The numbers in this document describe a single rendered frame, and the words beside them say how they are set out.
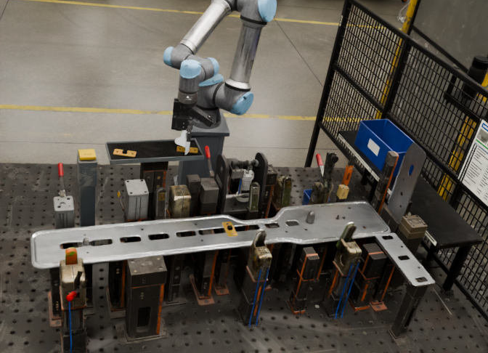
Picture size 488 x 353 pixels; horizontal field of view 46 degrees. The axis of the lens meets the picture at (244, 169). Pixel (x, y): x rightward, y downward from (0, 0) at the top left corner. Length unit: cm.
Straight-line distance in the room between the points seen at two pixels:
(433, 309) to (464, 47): 224
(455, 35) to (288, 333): 280
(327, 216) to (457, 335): 70
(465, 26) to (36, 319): 333
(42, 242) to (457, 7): 334
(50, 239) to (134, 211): 31
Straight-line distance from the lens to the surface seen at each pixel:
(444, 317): 260
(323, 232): 228
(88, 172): 227
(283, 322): 231
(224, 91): 251
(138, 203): 215
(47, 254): 205
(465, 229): 253
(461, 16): 441
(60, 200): 218
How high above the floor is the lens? 236
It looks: 32 degrees down
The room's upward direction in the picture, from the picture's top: 10 degrees clockwise
